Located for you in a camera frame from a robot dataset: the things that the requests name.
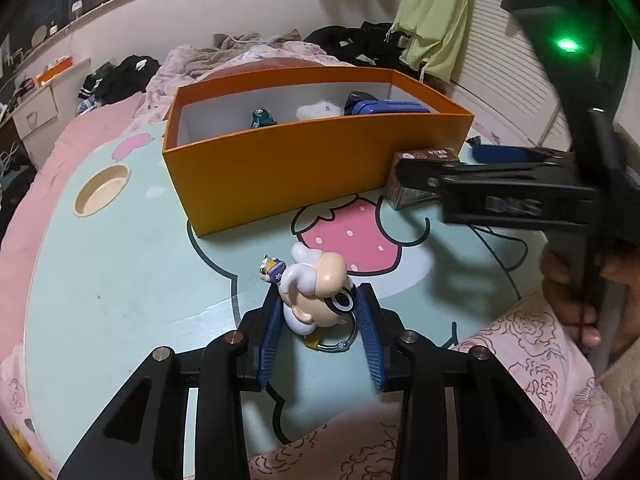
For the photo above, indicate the blue tin box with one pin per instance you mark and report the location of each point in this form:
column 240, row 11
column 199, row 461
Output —
column 371, row 107

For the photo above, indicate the black clothes pile left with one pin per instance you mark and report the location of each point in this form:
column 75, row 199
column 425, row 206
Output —
column 111, row 83

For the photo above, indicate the pink floral quilt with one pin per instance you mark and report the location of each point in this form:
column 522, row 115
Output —
column 121, row 272

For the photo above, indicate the green hanging garment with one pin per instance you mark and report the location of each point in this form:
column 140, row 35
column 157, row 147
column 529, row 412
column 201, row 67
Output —
column 435, row 31

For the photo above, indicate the black clothes pile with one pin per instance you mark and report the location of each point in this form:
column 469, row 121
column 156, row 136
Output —
column 370, row 44
column 111, row 83

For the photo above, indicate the white fluffy pompom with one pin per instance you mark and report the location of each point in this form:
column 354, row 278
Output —
column 319, row 110

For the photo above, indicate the person right hand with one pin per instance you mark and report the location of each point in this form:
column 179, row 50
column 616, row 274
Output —
column 580, row 322

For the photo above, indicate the brown small carton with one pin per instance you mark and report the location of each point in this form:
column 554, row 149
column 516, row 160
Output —
column 414, row 176

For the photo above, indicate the orange cardboard box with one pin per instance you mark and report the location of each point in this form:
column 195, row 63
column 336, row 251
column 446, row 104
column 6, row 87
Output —
column 227, row 174

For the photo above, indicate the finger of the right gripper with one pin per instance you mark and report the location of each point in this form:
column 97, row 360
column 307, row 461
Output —
column 500, row 154
column 517, row 183

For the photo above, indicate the black toy car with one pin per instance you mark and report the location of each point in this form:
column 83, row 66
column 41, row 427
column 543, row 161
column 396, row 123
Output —
column 262, row 118

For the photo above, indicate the black clothes pile right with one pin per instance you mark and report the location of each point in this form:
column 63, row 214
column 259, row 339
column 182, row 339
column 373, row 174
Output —
column 370, row 44

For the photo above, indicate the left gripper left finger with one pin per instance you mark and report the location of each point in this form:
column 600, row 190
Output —
column 140, row 434

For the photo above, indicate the black cloth pouch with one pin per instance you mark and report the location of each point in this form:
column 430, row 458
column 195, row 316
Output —
column 356, row 97

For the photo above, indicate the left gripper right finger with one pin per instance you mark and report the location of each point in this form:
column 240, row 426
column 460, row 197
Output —
column 463, row 416

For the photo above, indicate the cartoon figure keychain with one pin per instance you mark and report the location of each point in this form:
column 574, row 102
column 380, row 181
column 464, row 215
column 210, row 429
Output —
column 317, row 294

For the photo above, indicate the white drawer cabinet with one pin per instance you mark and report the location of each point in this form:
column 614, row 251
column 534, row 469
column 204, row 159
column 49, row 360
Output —
column 34, row 112

